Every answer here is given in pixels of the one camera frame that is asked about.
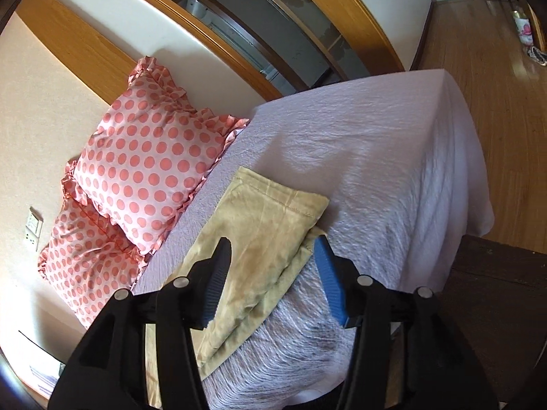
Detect white wall socket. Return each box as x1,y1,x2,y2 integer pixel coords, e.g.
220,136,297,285
24,227,39,252

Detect wooden door frame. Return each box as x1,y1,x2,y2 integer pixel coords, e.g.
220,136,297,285
17,0,402,113

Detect floral white cup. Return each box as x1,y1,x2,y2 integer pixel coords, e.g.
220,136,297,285
513,8,534,47

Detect small pink polka-dot pillow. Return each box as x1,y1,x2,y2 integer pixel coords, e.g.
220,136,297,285
71,56,249,256

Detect khaki tan pants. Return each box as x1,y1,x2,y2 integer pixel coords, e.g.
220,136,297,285
137,168,337,409

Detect lavender textured bed sheet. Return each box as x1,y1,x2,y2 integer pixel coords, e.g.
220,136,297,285
135,69,494,409

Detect large pink polka-dot pillow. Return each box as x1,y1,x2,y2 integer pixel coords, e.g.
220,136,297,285
37,197,151,330

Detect dark wooden bedside table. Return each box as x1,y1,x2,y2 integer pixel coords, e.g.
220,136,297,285
440,236,546,402

